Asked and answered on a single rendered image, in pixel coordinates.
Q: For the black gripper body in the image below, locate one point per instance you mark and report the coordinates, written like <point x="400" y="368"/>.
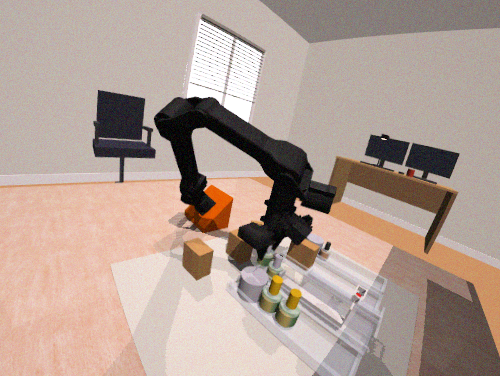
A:
<point x="259" y="237"/>

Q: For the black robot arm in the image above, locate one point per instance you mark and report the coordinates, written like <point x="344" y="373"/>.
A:
<point x="286" y="164"/>

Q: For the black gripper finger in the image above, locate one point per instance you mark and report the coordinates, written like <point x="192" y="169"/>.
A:
<point x="261" y="253"/>
<point x="278" y="237"/>

